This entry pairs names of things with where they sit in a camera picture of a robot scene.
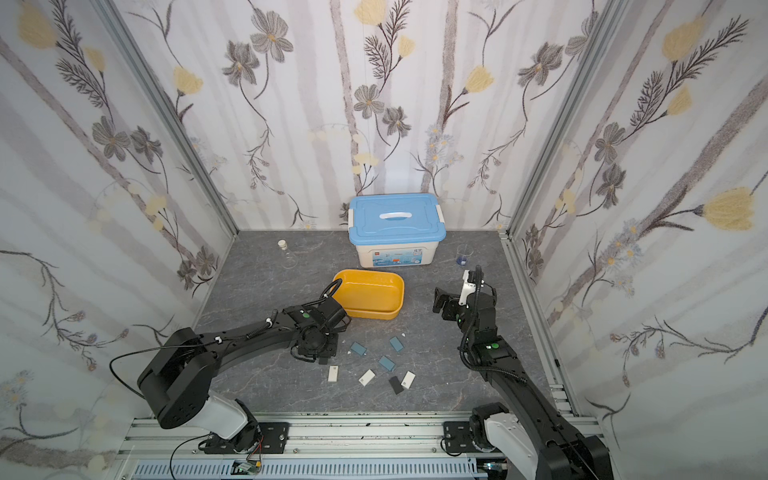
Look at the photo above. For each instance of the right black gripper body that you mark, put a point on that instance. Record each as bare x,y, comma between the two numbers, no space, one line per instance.
452,303

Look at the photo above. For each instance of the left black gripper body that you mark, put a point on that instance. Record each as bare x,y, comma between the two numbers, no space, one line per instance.
330,352

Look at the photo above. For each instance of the white eraser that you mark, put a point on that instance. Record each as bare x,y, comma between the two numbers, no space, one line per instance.
408,380
333,374
366,378

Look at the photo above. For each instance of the teal eraser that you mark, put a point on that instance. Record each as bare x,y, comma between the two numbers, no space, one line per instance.
396,344
387,364
358,349

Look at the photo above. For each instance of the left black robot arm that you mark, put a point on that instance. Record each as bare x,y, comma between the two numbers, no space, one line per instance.
176,384

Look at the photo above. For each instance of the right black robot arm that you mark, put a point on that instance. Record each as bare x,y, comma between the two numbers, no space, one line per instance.
524,426

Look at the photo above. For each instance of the blue lidded storage box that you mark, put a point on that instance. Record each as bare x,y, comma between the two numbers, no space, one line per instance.
393,230

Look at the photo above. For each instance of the yellow plastic tub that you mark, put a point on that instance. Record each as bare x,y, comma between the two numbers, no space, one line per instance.
368,294

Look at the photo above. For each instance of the clear flask with stopper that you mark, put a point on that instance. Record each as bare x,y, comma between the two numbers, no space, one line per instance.
289,259

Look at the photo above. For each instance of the small circuit board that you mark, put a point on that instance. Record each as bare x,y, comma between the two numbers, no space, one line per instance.
248,467

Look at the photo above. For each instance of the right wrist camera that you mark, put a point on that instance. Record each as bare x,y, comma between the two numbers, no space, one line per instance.
472,284

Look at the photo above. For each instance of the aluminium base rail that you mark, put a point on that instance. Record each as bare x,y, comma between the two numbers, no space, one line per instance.
400,445

